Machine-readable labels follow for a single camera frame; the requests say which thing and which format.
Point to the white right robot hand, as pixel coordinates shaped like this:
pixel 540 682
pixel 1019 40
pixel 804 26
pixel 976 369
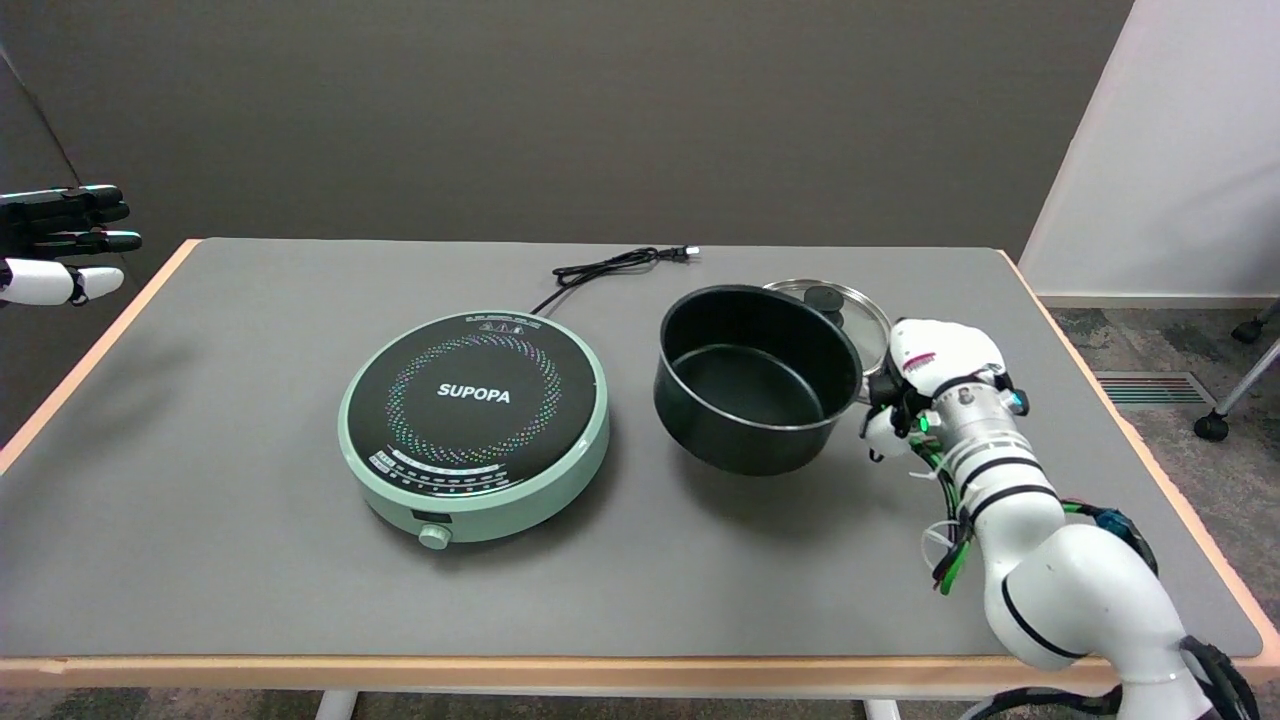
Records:
pixel 945 355

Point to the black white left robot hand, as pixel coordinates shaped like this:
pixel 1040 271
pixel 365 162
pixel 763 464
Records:
pixel 40 280

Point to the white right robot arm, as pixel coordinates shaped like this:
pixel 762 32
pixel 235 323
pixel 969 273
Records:
pixel 1070 590

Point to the glass lid with black knob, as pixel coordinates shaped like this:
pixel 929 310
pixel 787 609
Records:
pixel 868 325

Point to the metal floor vent grille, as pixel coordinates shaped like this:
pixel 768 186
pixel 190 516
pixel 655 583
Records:
pixel 1152 389

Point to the grey chair leg with caster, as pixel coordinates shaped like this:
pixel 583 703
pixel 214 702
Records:
pixel 1240 395
pixel 1252 328

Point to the grey table mat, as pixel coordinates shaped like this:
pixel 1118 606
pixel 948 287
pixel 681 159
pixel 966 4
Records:
pixel 250 500

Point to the white table leg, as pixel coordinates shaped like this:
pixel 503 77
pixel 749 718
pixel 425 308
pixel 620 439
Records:
pixel 882 710
pixel 336 705

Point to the green round induction cooker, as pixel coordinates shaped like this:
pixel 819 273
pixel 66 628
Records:
pixel 475 420

